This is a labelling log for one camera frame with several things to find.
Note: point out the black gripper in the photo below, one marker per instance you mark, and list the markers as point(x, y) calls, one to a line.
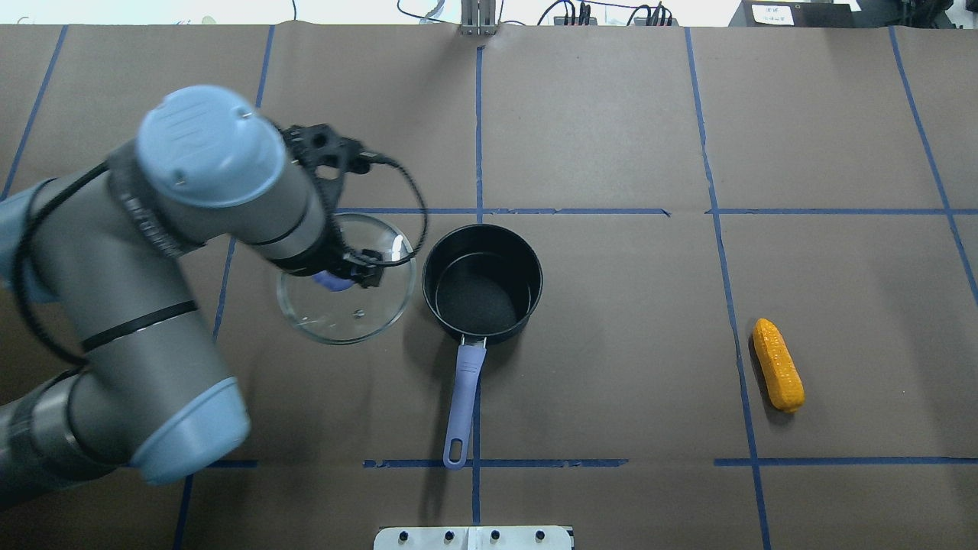
point(361, 268)

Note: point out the glass lid with purple knob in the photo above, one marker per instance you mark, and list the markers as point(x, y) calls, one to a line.
point(336, 311)

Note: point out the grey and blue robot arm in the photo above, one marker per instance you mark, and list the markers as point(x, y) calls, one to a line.
point(92, 260)

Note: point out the yellow corn cob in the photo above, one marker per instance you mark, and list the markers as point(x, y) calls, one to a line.
point(785, 389)

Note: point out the white mounting plate with bolts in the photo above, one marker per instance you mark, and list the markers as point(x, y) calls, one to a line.
point(475, 537)

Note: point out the black power strip with plugs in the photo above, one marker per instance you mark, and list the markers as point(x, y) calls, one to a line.
point(604, 14)

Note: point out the black box with white label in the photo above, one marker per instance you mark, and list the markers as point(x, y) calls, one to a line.
point(791, 14)

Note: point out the black pot with purple handle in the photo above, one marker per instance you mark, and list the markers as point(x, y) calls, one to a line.
point(482, 282)

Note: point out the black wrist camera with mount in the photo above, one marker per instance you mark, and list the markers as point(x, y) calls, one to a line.
point(324, 153)

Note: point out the aluminium frame post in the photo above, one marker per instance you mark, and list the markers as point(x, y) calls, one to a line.
point(478, 18)

